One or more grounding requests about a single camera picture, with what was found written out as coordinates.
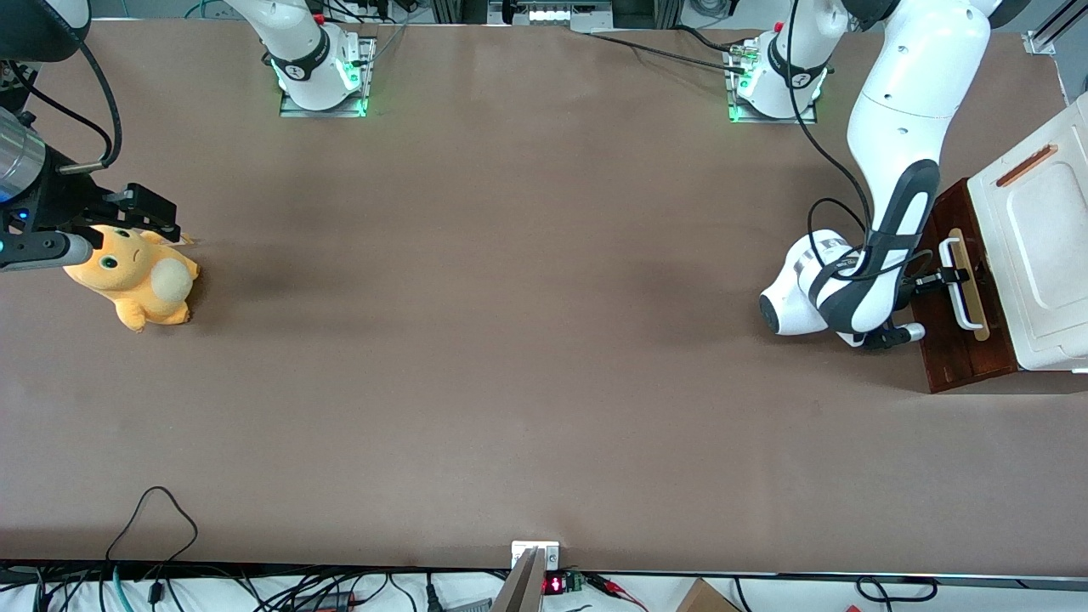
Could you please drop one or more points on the black power adapter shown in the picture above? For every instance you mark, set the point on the black power adapter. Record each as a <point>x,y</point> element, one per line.
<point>327,603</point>

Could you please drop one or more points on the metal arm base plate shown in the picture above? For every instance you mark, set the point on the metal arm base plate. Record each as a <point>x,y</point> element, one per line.
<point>765,120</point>
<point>323,112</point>

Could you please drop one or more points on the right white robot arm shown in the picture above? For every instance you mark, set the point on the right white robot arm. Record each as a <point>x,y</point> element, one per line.
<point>302,68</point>

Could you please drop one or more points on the red LED display board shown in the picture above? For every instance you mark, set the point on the red LED display board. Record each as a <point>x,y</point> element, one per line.
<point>554,585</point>

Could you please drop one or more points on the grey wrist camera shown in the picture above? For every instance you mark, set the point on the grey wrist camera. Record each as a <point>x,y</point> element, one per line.
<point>909,333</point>
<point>42,251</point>

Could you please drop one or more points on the aluminium profile frame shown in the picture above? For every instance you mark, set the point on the aluminium profile frame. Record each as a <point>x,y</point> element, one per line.
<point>1039,42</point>

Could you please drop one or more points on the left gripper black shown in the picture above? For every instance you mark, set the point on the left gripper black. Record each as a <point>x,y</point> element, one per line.
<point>928,280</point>

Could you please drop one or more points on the brown cardboard box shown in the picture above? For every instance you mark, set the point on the brown cardboard box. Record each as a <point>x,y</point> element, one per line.
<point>705,599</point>

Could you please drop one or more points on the white drawer cabinet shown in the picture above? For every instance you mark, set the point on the white drawer cabinet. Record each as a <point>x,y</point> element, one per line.
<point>1045,255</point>

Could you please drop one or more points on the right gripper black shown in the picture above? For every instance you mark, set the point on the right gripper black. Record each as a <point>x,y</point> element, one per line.
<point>70,201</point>

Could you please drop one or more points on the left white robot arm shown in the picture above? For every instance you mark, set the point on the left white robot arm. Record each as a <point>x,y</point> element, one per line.
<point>905,110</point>

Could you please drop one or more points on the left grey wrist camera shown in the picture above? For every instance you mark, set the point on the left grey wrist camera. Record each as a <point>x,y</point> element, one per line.
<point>909,333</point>

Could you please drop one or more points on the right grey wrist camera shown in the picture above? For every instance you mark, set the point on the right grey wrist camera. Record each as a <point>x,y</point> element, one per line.
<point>42,251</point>

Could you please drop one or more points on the red black clip leads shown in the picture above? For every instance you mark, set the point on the red black clip leads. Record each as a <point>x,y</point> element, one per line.
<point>608,585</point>

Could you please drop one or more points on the yellow plush toy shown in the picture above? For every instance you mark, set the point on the yellow plush toy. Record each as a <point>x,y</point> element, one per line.
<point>136,289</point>

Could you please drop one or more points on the white metal bracket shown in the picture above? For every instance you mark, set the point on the white metal bracket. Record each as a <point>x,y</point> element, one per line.
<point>551,557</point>

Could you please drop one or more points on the bright light bar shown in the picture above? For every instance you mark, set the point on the bright light bar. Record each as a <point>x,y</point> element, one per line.
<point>552,13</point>

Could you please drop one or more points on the dark brown cabinet base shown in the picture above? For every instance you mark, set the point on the dark brown cabinet base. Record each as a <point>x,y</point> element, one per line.
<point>943,367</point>

